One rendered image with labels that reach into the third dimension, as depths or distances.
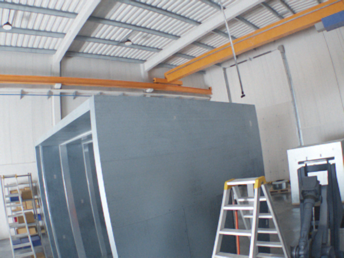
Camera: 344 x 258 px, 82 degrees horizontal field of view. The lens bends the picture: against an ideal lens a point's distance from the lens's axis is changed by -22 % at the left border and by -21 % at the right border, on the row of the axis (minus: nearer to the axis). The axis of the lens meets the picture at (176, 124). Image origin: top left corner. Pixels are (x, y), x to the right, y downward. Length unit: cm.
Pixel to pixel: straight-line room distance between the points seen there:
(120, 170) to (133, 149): 22
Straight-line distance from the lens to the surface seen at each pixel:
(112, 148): 201
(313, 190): 358
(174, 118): 246
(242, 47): 1073
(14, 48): 1126
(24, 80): 1046
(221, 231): 221
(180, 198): 243
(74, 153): 554
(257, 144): 370
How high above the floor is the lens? 265
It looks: 6 degrees up
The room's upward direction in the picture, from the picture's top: 8 degrees counter-clockwise
